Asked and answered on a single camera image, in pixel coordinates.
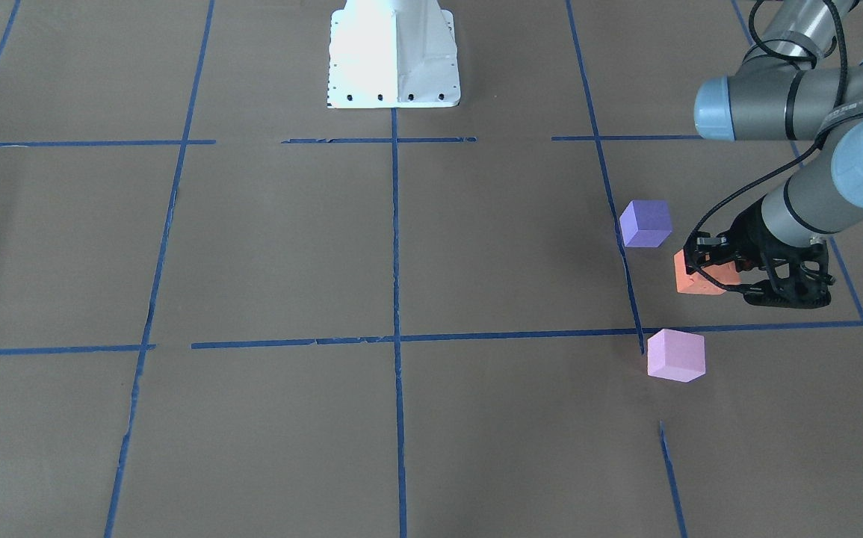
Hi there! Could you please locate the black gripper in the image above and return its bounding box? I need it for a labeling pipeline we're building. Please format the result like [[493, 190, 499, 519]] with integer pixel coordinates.
[[684, 199, 828, 294]]

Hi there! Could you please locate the orange foam cube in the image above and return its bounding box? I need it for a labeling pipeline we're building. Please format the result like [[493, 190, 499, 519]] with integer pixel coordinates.
[[673, 250, 742, 296]]

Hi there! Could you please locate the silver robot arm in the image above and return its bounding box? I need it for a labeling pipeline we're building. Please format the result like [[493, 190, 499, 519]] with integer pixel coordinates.
[[678, 1, 863, 309]]

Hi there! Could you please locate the purple foam cube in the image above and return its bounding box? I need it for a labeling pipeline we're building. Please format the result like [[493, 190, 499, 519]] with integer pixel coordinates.
[[619, 199, 674, 248]]

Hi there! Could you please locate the pink foam cube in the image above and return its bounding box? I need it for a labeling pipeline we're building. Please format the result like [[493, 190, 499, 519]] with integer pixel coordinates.
[[646, 328, 707, 383]]

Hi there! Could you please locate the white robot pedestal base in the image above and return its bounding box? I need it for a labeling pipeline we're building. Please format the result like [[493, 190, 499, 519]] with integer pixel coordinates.
[[327, 1, 462, 109]]

